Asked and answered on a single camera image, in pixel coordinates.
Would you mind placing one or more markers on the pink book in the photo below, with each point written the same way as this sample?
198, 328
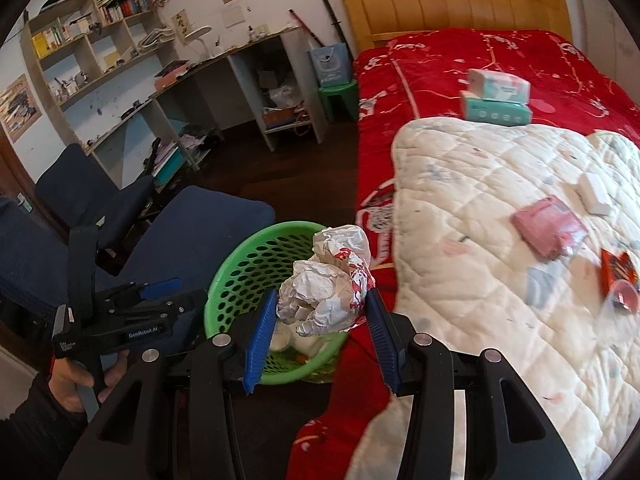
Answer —
172, 76

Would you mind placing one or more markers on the white wall note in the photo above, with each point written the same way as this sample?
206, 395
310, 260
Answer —
233, 16

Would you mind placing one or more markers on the dark blue chair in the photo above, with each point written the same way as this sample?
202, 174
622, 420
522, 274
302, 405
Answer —
210, 225

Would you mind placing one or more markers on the person's left forearm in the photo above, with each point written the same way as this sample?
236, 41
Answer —
30, 440

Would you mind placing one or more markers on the black toy sword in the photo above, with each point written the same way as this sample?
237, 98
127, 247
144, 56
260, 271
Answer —
337, 22

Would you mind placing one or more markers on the light blue gift bag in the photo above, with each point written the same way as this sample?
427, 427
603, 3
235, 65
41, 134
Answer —
330, 65

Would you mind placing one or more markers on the clear plastic cup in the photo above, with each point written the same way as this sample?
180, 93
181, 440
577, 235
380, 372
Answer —
625, 305

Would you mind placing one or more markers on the white wall bookshelf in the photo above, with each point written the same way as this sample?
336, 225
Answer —
86, 42

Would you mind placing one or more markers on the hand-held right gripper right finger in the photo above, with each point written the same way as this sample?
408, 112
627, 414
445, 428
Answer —
382, 345

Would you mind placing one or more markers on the white quilted blanket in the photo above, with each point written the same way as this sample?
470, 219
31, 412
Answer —
475, 260

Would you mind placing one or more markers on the row of yellow books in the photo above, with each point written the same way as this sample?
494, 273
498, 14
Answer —
45, 42

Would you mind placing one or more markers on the red brown stick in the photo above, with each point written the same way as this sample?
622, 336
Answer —
306, 27

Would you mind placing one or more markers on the bed with red cover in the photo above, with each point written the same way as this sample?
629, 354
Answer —
425, 75

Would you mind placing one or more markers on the person's left hand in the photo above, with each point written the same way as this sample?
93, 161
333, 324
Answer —
65, 385

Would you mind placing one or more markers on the small white box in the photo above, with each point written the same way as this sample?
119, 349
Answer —
595, 193

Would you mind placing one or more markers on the red orange snack wrapper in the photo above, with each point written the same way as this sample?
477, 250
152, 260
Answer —
617, 267

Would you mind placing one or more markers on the green plastic stool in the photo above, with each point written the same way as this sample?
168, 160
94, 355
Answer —
340, 97

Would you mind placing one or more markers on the white teal tissue pack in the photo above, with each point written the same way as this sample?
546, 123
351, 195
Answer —
500, 85

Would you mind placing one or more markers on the green plastic basket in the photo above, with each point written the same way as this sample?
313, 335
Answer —
235, 280

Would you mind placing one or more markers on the framed wall picture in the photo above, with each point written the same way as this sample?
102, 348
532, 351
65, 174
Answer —
19, 107

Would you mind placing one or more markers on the white paper wrapper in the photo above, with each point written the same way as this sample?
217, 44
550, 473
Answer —
325, 280

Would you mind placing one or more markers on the white desk with shelves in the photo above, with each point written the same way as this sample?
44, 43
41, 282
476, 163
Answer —
245, 75

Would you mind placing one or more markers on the white desk lamp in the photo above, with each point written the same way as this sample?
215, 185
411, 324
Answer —
197, 32

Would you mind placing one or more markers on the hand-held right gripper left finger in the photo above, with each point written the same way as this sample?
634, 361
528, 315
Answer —
260, 340

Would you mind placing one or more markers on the pink packet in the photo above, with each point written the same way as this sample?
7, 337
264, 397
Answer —
547, 227

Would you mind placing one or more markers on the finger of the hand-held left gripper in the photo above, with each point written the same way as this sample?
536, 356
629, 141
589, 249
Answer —
185, 302
160, 287

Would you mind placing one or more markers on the wooden bed headboard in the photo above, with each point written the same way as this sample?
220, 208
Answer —
450, 5

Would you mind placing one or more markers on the white plastic bag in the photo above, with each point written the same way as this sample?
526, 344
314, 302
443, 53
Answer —
282, 96

